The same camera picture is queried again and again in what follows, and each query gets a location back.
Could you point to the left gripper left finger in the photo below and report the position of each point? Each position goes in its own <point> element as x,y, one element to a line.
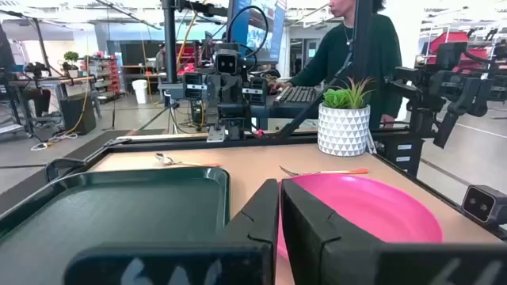
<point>245,237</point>

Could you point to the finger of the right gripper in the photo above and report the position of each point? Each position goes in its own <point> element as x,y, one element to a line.
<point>237,89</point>
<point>216,89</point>

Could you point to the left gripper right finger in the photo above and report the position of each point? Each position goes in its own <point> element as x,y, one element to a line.
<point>309,237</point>

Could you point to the pink plastic plate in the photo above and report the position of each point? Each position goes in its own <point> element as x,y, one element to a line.
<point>368,206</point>

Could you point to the dark green serving tray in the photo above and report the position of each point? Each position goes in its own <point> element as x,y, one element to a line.
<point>119,206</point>

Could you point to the black background robot arm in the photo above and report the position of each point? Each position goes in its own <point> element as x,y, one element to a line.
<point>447,87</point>

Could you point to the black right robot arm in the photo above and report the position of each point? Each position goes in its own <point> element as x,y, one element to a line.
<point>231,115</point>

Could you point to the white waste bin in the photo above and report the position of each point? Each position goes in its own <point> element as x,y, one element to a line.
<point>139,92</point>

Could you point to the black computer keyboard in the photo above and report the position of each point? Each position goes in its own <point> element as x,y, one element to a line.
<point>297,95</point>

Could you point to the blue-screen monitor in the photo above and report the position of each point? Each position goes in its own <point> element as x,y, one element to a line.
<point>257,31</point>

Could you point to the shelf with red bins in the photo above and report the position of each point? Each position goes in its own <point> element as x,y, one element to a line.
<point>111,75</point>

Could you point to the person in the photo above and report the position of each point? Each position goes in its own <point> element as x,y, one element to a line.
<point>336,59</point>

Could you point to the succulent in white patterned pot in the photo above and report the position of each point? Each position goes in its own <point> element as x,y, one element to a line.
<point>342,130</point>

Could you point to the black floor bin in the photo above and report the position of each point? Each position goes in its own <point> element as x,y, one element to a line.
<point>77,112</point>

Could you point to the black box with white labels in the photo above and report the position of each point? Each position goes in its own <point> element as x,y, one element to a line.
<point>400,152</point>

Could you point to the small background potted plant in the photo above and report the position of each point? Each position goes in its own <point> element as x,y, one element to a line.
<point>71,59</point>

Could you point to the grey background workbench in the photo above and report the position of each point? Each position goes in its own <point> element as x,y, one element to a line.
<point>47,82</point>

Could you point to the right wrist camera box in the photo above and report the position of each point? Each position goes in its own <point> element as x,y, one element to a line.
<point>227,63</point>

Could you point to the black table-level camera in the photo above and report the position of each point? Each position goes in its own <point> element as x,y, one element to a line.
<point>481,204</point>

